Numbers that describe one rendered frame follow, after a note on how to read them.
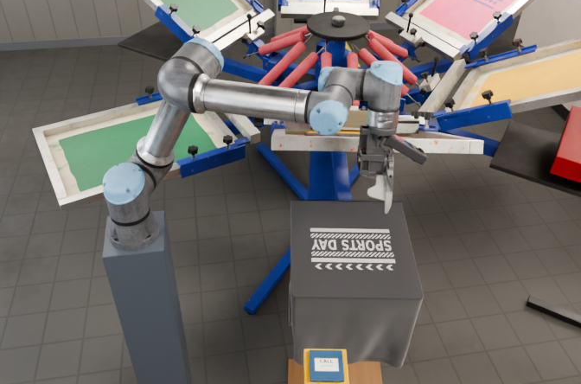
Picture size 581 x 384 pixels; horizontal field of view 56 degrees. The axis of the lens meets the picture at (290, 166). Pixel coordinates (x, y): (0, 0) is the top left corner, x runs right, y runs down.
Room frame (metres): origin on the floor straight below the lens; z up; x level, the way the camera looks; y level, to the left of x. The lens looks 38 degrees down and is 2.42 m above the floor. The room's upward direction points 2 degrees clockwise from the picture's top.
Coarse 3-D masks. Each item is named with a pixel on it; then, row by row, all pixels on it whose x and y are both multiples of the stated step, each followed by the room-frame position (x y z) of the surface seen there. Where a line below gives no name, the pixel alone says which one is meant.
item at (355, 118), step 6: (348, 114) 1.74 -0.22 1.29; (354, 114) 1.74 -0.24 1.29; (360, 114) 1.75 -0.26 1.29; (366, 114) 1.75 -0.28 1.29; (348, 120) 1.73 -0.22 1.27; (354, 120) 1.73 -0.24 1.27; (360, 120) 1.73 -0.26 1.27; (366, 120) 1.73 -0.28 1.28; (342, 126) 1.72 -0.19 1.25; (348, 126) 1.72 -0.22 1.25; (354, 126) 1.72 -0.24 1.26
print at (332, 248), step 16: (320, 240) 1.41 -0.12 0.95; (336, 240) 1.41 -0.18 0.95; (352, 240) 1.41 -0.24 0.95; (368, 240) 1.42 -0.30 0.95; (384, 240) 1.42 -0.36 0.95; (320, 256) 1.33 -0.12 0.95; (336, 256) 1.33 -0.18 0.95; (352, 256) 1.34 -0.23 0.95; (368, 256) 1.34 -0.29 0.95; (384, 256) 1.34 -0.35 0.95
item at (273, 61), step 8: (320, 48) 2.82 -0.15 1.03; (280, 56) 2.68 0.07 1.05; (376, 56) 2.71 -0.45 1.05; (264, 64) 2.66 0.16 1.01; (272, 64) 2.60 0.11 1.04; (296, 64) 2.65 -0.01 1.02; (288, 72) 2.61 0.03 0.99; (312, 72) 2.57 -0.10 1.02; (312, 80) 2.48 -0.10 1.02; (296, 88) 2.39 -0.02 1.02; (304, 88) 2.39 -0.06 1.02
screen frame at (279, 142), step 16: (272, 144) 1.20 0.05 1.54; (288, 144) 1.20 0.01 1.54; (304, 144) 1.20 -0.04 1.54; (320, 144) 1.20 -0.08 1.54; (336, 144) 1.20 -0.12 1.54; (352, 144) 1.21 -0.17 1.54; (416, 144) 1.21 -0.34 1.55; (432, 144) 1.21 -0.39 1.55; (448, 144) 1.21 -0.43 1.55; (464, 144) 1.21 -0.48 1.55; (480, 144) 1.22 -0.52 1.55
